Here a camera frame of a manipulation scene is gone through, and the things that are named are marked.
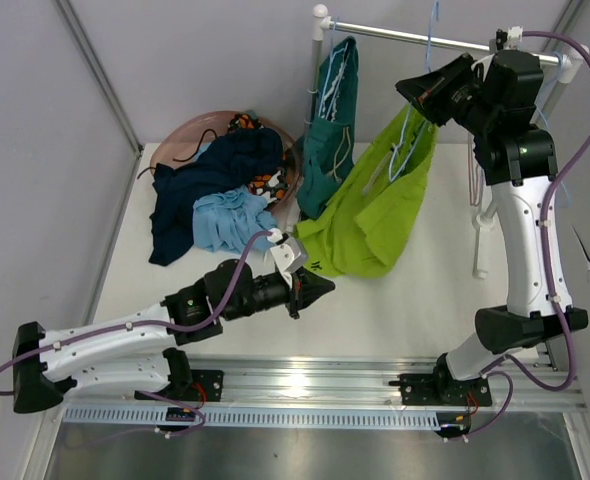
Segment pink wire hanger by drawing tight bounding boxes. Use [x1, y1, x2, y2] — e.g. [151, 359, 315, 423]
[467, 134, 483, 207]

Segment navy blue shorts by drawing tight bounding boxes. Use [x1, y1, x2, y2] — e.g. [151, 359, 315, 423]
[149, 128, 283, 266]

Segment teal green shorts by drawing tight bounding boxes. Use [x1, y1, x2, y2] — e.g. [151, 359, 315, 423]
[294, 35, 361, 221]

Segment aluminium mounting rail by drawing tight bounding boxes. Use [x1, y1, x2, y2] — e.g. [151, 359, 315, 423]
[62, 352, 589, 431]

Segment pink translucent plastic basin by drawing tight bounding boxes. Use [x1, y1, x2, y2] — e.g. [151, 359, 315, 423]
[149, 110, 303, 230]

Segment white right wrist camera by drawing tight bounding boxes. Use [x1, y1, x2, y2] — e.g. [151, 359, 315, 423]
[472, 26, 524, 82]

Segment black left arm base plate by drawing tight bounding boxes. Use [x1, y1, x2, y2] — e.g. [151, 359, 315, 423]
[152, 369, 225, 403]

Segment blue wire hanger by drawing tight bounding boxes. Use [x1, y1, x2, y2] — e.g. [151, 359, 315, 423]
[536, 51, 572, 209]

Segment silver clothes rack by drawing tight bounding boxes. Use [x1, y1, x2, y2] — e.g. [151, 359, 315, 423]
[284, 3, 590, 279]

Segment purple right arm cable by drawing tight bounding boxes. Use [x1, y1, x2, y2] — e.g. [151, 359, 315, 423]
[447, 29, 590, 446]

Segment light blue shorts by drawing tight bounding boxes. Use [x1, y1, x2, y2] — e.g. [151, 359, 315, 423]
[192, 186, 277, 254]

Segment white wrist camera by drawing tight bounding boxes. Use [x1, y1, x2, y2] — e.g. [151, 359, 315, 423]
[267, 228, 308, 289]
[472, 26, 524, 82]

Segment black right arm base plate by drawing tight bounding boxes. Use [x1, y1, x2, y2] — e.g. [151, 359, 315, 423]
[388, 373, 492, 407]

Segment lime green shorts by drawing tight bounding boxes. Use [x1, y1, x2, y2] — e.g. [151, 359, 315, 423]
[295, 105, 438, 278]

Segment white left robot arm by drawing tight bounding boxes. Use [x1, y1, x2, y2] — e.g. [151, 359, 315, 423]
[11, 259, 335, 414]

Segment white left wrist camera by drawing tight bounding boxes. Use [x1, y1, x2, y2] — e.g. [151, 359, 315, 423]
[267, 228, 308, 289]

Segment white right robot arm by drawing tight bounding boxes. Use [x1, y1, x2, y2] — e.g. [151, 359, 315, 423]
[395, 50, 588, 404]

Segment orange camouflage shorts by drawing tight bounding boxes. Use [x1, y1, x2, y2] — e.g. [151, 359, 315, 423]
[227, 113, 290, 210]

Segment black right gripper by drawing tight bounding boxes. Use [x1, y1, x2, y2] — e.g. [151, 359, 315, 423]
[396, 53, 498, 138]

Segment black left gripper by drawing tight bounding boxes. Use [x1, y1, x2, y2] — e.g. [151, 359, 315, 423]
[224, 266, 334, 322]

